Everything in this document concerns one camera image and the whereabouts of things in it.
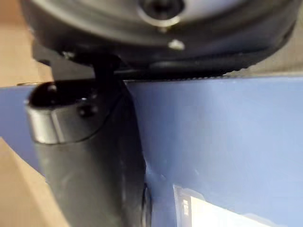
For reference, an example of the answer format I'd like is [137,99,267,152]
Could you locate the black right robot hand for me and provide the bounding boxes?
[20,0,300,227]

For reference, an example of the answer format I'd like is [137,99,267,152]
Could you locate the light blue folder box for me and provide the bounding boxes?
[0,75,303,227]

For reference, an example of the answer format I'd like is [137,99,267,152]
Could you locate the white label on light folder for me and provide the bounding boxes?
[173,183,303,227]

